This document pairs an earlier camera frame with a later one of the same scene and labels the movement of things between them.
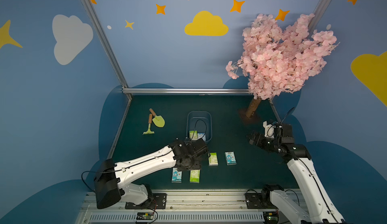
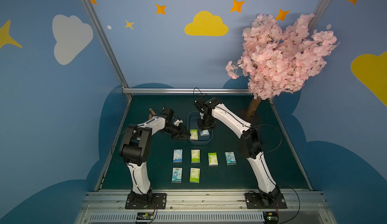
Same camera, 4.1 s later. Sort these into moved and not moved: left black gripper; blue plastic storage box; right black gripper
Moved: left black gripper; right black gripper
Not moved: blue plastic storage box
